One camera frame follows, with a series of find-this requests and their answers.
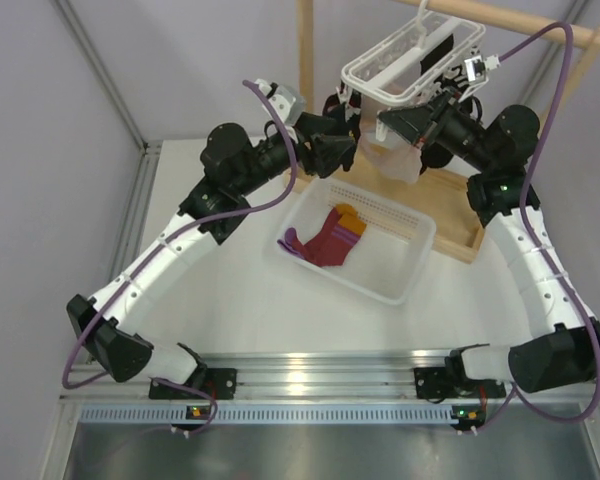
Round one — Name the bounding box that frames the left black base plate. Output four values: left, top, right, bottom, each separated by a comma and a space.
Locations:
148, 367, 237, 400

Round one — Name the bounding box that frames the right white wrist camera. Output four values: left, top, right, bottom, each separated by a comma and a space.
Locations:
464, 55, 500, 84

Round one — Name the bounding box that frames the white plastic basket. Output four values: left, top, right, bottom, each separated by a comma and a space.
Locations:
273, 178, 436, 305

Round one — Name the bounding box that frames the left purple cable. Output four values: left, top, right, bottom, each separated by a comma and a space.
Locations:
62, 78, 299, 436

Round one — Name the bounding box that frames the aluminium mounting rail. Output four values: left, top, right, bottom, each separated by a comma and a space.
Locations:
60, 349, 594, 405

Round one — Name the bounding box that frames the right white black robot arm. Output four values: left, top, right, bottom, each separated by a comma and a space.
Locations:
378, 91, 600, 397

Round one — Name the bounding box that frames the black white striped sock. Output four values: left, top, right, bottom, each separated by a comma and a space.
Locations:
420, 77, 467, 174

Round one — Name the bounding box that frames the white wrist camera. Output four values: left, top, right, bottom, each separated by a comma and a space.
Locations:
464, 55, 500, 84
255, 79, 307, 126

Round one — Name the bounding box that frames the wooden drying rack stand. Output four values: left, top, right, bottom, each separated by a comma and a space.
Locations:
296, 1, 600, 264

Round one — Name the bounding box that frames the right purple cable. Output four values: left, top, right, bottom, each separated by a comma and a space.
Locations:
479, 22, 600, 434

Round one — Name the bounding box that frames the white plastic clip hanger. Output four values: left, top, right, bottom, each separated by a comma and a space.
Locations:
341, 1, 486, 140

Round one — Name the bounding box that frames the purple cable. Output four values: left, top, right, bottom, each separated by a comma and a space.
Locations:
62, 78, 299, 436
479, 22, 600, 434

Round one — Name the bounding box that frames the navy santa sock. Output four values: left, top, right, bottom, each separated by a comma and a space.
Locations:
340, 117, 361, 172
322, 90, 362, 132

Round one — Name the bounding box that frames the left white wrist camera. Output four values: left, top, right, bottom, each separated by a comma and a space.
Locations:
255, 79, 307, 126

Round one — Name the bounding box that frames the grey slotted cable duct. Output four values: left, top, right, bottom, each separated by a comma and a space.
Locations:
80, 402, 484, 426

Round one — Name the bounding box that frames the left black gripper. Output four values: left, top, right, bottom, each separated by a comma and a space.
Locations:
234, 112, 354, 197

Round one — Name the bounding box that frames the aluminium corner frame profile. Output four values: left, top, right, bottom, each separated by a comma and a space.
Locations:
50, 0, 162, 280

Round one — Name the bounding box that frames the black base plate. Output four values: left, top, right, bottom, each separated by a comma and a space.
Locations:
148, 367, 237, 400
413, 367, 507, 403

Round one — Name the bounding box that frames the black sock on hanger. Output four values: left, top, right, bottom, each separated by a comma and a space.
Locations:
420, 34, 455, 75

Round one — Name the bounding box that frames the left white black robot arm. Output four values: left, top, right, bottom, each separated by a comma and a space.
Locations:
66, 111, 359, 397

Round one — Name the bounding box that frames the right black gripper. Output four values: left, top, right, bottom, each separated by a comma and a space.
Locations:
378, 87, 494, 173

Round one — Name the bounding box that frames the maroon purple sock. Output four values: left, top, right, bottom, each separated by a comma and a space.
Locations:
277, 214, 362, 268

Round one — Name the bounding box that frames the maroon orange sock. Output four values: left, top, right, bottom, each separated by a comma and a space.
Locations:
326, 203, 367, 238

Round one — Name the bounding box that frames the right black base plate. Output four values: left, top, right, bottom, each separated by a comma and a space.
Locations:
413, 367, 507, 403

